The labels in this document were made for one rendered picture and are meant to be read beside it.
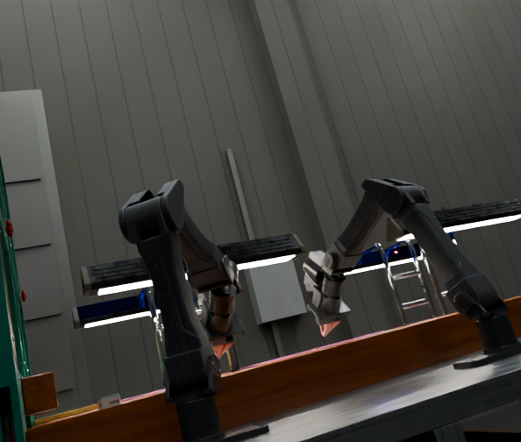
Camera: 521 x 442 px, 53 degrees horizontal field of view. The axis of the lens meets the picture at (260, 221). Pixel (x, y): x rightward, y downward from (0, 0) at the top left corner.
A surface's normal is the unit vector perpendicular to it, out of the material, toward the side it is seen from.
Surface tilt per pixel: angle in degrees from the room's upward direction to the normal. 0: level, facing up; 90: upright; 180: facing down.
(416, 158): 90
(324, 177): 90
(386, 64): 90
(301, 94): 90
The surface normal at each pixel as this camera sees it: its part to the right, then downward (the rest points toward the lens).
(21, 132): 0.27, -0.32
